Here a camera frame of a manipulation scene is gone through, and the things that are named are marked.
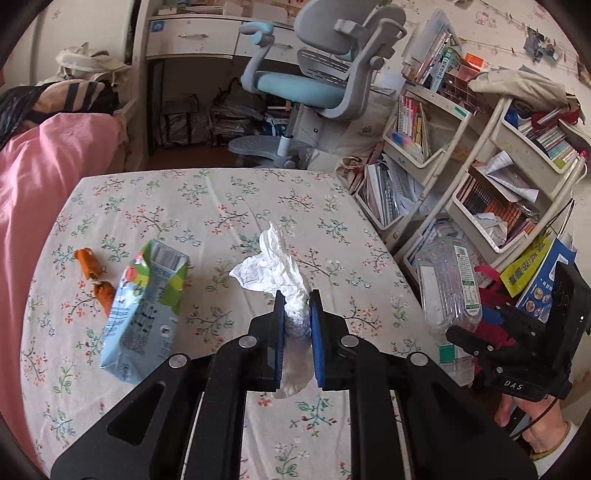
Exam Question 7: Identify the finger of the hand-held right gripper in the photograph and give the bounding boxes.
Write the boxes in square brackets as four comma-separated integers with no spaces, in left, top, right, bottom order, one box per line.
[480,305,509,329]
[445,325,499,361]

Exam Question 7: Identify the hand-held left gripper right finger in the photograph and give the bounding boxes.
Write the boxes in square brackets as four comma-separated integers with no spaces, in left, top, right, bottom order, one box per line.
[310,291,539,480]

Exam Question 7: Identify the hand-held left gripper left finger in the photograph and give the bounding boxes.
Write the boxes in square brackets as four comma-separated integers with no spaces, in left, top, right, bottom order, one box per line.
[51,291,287,480]

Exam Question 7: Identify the clear plastic bottle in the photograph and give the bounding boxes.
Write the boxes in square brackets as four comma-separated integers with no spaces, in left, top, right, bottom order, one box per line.
[413,240,484,386]

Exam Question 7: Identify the large white tissue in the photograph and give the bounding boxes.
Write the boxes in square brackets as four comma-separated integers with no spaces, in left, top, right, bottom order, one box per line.
[229,222,315,398]

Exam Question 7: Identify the blue green milk carton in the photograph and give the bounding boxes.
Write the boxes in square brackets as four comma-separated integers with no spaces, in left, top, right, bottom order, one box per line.
[99,239,191,386]

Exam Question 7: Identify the orange peel piece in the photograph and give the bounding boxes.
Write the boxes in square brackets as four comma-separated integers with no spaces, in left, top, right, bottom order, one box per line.
[73,248,103,281]
[92,281,116,319]

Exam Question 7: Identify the person's right forearm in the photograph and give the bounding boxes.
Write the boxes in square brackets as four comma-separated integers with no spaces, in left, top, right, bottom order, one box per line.
[530,421,580,464]

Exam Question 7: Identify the person's right hand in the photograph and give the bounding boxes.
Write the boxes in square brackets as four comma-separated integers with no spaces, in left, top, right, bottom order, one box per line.
[496,392,568,455]

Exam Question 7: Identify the blue printed bag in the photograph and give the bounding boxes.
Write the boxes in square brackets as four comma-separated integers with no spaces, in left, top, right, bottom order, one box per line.
[515,237,578,324]

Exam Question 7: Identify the yellow printed bag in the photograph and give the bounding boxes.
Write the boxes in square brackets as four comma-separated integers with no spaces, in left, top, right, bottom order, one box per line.
[499,235,555,298]

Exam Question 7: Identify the crumpled white paper sheet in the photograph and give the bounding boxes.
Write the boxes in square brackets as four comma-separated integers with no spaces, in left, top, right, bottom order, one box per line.
[473,212,509,245]

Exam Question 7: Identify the row of orange spined books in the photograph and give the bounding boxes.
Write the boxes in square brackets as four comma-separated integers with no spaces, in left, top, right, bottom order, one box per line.
[459,175,536,245]

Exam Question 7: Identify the folded white paper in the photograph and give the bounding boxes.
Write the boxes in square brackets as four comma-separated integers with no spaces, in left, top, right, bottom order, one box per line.
[480,151,540,203]

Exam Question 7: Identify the stack of papers and folders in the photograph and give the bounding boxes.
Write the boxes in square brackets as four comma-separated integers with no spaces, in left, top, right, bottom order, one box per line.
[365,154,426,227]

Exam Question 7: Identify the wide white shelf cart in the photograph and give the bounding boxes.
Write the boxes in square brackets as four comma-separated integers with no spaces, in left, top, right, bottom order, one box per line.
[402,95,585,296]

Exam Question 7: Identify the row of small pastel books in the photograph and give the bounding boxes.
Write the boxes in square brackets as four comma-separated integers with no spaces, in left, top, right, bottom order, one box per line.
[505,111,580,169]

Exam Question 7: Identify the row of thin colourful books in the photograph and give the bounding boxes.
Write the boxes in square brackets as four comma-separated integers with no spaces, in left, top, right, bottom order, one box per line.
[397,95,432,160]

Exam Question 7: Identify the narrow white shelf cart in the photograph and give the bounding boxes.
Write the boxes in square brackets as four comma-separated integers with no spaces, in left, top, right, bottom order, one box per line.
[353,85,472,232]

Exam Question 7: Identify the white tote bag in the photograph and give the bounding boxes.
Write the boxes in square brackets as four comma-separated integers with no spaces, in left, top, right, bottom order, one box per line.
[335,95,395,155]

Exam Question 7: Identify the beige cloth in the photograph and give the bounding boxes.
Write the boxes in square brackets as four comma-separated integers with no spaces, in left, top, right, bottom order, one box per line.
[467,68,580,112]

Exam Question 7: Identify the pink plastic organizer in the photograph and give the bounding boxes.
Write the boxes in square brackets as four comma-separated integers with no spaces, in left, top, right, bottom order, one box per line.
[441,58,490,114]

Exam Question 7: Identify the grey bundle of papers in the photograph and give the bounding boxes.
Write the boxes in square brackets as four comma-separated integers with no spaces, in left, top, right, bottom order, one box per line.
[210,99,269,139]

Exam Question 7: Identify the grey blue office chair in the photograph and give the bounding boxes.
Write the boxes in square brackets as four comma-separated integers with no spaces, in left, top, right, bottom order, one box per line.
[228,0,407,169]

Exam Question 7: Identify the row of tall upright books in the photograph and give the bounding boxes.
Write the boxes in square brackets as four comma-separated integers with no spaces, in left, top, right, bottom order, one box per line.
[406,9,462,90]

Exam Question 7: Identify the hanging photo cards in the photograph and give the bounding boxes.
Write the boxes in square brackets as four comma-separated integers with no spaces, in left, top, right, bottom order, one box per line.
[524,28,561,63]

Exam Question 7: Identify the pink blanket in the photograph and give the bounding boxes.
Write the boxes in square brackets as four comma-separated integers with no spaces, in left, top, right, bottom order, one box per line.
[0,113,127,462]

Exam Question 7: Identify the white desk with drawers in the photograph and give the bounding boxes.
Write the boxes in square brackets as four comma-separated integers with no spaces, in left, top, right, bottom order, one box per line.
[134,0,315,158]

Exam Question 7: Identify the striped cloth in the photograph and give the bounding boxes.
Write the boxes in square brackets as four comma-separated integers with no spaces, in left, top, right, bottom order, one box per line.
[32,78,116,114]

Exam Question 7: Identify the white cloth bag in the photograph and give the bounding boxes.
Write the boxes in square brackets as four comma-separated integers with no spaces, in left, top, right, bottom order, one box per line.
[55,44,130,84]

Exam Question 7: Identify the black puffer jacket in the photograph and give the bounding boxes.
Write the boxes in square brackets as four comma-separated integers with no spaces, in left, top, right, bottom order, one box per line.
[0,85,47,148]

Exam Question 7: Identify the white wardrobe with tree decal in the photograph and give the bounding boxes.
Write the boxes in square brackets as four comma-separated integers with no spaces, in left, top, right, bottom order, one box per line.
[0,0,139,88]

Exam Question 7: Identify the white bag with red handles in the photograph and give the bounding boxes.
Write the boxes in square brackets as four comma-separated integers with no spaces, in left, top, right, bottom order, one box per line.
[339,154,370,185]

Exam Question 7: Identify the clear bag with black frame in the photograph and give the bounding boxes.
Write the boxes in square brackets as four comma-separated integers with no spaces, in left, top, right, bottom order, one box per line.
[159,95,199,148]

